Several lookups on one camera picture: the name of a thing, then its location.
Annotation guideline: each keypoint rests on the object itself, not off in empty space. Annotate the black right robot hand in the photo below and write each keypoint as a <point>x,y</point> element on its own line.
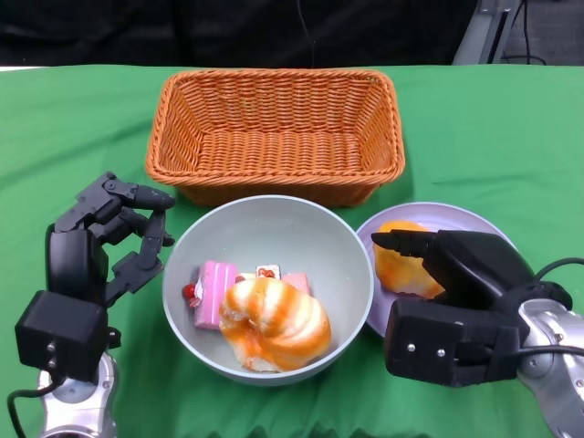
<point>474,264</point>

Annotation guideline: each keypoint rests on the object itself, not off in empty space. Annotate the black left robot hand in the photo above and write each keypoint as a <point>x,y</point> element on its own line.
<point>73,260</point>

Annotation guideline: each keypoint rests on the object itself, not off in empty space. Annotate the long orange bread loaf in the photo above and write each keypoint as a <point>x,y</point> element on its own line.
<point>401,274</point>

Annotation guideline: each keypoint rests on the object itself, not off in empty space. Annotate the pink striped cake slice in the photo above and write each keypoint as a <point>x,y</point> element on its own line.
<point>214,292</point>

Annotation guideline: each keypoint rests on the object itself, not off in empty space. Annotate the salmon pink cake slice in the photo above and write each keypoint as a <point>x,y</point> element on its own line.
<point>296,283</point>

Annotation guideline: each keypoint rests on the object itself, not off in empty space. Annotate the chocolate cake slice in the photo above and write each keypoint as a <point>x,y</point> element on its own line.
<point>268,272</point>

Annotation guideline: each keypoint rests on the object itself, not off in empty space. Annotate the twisted striped bread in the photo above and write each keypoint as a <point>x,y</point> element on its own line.
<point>283,324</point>

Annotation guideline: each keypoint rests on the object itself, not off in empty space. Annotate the pale green bowl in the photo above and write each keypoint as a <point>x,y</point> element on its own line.
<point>274,228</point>

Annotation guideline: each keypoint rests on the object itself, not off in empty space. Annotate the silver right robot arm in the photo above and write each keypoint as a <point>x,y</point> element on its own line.
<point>556,378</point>

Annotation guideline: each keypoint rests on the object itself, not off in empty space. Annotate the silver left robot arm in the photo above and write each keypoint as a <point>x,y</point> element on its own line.
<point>77,406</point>

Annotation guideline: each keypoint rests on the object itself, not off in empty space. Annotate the lavender plate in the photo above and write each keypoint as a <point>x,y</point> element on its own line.
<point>456,219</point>

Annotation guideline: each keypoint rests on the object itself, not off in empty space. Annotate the orange wicker basket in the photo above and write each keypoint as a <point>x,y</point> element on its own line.
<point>274,150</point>

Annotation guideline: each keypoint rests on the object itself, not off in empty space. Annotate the green tablecloth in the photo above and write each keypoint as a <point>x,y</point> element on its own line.
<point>68,128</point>

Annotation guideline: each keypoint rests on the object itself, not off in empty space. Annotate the grey metal stand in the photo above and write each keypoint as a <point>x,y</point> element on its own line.
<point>476,36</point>

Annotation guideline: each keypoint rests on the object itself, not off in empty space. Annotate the black backdrop cloth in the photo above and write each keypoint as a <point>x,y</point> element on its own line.
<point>137,32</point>

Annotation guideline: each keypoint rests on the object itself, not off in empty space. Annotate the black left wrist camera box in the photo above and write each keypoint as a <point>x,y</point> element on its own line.
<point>59,333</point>

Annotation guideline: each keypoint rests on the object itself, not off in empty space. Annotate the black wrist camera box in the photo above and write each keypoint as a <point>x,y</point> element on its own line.
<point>447,342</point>
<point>59,333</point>

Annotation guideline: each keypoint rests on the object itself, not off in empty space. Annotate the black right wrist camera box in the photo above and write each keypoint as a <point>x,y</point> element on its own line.
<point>447,342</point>

